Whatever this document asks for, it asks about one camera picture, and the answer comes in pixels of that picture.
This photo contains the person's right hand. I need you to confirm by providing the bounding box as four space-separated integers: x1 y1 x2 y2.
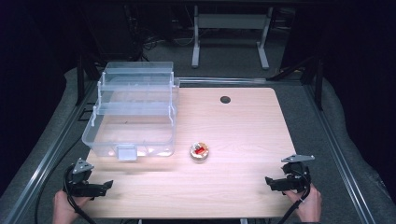
283 184 323 224

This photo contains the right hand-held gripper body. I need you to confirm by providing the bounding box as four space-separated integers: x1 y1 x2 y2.
280 154 316 192

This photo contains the thin black floor cable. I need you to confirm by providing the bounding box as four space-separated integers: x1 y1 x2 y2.
34 135 84 224

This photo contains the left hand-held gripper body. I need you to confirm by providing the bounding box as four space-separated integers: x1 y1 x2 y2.
63 158 95 198

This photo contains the person's left hand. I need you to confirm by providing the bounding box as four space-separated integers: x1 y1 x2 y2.
52 189 92 224

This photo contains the grey metal table frame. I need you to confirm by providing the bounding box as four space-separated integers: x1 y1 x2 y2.
191 5 275 70

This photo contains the tangle of floor cables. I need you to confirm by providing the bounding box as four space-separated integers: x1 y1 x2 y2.
122 4 195 62

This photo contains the clear plastic tiered storage box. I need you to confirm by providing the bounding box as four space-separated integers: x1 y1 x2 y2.
81 61 181 161

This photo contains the black metal stand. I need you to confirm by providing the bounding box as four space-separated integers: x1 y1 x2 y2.
266 52 325 111
75 54 101 107

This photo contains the aluminium floor rail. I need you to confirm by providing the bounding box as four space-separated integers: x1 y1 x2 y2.
303 83 378 224
0 79 101 224
178 77 269 86

